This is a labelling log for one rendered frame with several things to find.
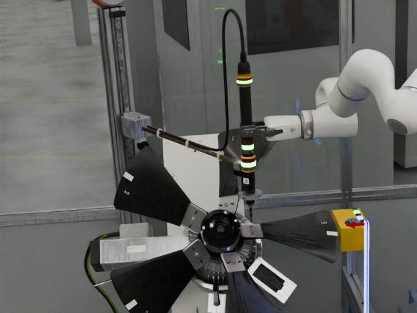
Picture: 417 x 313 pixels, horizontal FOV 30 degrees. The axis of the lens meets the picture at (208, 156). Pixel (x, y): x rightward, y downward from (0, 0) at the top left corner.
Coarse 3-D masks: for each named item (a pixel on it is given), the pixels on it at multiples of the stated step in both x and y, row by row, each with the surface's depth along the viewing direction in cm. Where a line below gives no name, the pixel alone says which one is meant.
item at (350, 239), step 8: (336, 216) 269; (344, 216) 268; (352, 216) 268; (336, 224) 266; (344, 224) 262; (344, 232) 260; (352, 232) 260; (360, 232) 260; (344, 240) 261; (352, 240) 261; (360, 240) 261; (344, 248) 262; (352, 248) 262; (360, 248) 262
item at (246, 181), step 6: (240, 54) 217; (240, 60) 218; (246, 60) 218; (240, 66) 217; (246, 66) 217; (240, 72) 218; (246, 72) 217; (246, 174) 227; (252, 174) 227; (246, 180) 228; (252, 180) 228; (246, 186) 229; (252, 186) 229; (246, 192) 230; (252, 192) 229
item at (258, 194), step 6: (234, 162) 231; (234, 168) 232; (240, 168) 230; (234, 174) 232; (240, 174) 230; (240, 180) 231; (240, 186) 232; (240, 192) 231; (258, 192) 231; (240, 198) 230; (246, 198) 228; (252, 198) 228; (258, 198) 229
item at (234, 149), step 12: (240, 132) 247; (228, 144) 248; (240, 144) 244; (264, 144) 239; (228, 156) 246; (240, 156) 242; (264, 156) 237; (228, 168) 244; (228, 180) 241; (228, 192) 239
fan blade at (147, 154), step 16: (144, 160) 238; (144, 176) 239; (160, 176) 237; (144, 192) 239; (160, 192) 237; (176, 192) 236; (128, 208) 243; (144, 208) 241; (160, 208) 239; (176, 208) 237; (176, 224) 240
